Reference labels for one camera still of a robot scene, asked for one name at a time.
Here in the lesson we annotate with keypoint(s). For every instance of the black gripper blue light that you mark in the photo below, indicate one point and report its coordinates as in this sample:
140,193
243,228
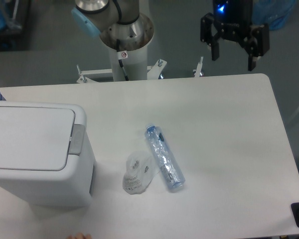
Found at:
233,21

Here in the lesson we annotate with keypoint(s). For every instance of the grey trash can push button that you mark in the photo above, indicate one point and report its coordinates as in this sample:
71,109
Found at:
77,138

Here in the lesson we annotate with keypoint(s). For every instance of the white plastic trash can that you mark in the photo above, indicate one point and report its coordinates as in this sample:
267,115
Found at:
34,161

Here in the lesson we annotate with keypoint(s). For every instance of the fingertips at bottom edge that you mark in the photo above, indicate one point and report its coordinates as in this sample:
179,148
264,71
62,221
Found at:
79,236

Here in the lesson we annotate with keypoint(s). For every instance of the blue plastic bag top right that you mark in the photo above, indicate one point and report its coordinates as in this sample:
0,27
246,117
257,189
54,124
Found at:
274,13

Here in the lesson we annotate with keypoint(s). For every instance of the clear blue plastic bottle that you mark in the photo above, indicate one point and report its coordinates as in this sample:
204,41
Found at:
166,162

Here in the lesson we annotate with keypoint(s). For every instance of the crumpled clear plastic bag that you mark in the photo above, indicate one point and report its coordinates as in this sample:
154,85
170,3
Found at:
141,168

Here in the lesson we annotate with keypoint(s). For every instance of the dark cart top left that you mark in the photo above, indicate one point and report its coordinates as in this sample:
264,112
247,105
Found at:
13,21

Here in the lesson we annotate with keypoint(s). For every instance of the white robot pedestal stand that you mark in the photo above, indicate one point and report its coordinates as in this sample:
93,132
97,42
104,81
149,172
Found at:
125,66

